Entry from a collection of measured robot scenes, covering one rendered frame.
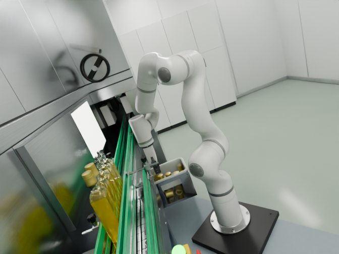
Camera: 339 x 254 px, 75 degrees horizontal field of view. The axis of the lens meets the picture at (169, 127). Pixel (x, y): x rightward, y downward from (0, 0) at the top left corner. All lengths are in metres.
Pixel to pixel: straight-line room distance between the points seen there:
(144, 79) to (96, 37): 0.97
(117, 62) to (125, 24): 3.28
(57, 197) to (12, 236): 0.20
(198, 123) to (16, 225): 0.64
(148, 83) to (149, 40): 3.67
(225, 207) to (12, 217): 0.78
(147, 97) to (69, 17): 1.08
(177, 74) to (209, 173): 0.40
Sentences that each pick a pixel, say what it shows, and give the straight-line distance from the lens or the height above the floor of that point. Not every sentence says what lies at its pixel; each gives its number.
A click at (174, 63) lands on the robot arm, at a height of 1.55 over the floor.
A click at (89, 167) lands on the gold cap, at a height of 1.33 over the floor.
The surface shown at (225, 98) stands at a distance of 5.02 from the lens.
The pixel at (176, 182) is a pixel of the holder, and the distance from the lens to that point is 1.21.
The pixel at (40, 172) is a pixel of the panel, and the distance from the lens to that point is 0.82.
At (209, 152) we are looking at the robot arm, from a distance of 0.90.
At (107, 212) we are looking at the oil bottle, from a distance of 0.83.
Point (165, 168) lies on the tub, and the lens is 1.33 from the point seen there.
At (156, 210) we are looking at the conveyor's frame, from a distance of 0.94.
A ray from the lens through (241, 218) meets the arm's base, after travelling 1.17.
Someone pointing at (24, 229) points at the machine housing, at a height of 1.31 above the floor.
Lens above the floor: 1.60
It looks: 18 degrees down
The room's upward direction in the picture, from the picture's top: 21 degrees counter-clockwise
